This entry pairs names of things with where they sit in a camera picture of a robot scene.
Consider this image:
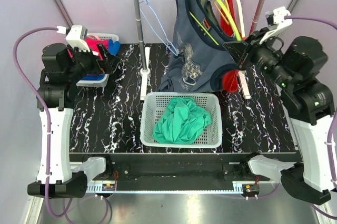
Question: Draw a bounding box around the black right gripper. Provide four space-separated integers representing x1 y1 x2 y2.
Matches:
223 26 295 89

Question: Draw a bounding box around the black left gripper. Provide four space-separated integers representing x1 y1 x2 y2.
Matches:
66 42 121 82

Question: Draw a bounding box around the navy blue tank top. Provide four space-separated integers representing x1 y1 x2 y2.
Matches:
157 0 237 93

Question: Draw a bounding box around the olive green tank top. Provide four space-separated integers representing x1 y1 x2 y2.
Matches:
200 0 219 28

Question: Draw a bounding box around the light blue wire hanger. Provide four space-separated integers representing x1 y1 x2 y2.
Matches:
139 0 178 56

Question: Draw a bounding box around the lime green hanger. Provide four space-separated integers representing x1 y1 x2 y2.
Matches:
165 0 242 46

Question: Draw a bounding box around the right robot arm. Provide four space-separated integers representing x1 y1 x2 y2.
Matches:
224 31 336 205

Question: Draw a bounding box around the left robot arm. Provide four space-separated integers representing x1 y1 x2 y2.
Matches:
27 43 120 198

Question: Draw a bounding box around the red tank top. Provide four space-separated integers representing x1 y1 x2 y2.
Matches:
220 0 245 93

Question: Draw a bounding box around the white hanger under red top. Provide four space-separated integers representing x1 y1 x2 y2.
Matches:
236 0 246 38

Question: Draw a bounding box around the small white basket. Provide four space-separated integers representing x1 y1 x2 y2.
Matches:
76 33 121 88

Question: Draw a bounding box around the folded clothes stack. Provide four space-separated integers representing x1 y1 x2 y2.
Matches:
68 38 121 82

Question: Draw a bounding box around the white plastic mesh basket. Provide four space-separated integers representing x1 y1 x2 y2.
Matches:
140 92 222 148

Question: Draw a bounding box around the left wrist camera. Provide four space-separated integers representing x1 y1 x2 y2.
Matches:
56 25 90 52

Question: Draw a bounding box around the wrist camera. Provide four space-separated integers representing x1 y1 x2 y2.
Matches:
56 25 90 52
259 6 292 45

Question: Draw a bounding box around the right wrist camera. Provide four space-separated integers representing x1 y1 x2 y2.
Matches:
259 6 292 45

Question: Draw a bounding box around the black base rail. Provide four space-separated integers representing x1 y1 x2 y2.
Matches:
68 151 303 192

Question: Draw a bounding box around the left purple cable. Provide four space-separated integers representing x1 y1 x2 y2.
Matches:
13 26 113 222

